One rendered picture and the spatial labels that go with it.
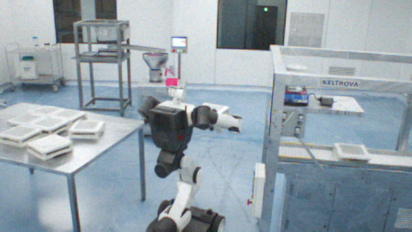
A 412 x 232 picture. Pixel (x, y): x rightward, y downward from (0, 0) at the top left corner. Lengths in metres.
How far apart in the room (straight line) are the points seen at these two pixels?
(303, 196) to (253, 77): 5.00
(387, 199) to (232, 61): 5.18
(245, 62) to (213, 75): 0.72
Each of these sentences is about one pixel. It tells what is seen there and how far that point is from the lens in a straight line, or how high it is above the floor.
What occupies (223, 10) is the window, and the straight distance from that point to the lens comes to 7.54.
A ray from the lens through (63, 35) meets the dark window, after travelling 8.23.
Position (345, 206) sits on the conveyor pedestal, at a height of 0.42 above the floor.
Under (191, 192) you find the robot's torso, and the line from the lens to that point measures 3.05.
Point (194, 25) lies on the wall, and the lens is 7.57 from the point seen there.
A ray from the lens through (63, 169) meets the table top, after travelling 2.67.
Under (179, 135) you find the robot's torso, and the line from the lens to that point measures 2.52.
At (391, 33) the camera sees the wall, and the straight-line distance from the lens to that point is 8.36.
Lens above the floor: 2.01
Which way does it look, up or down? 19 degrees down
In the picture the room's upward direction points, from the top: 2 degrees clockwise
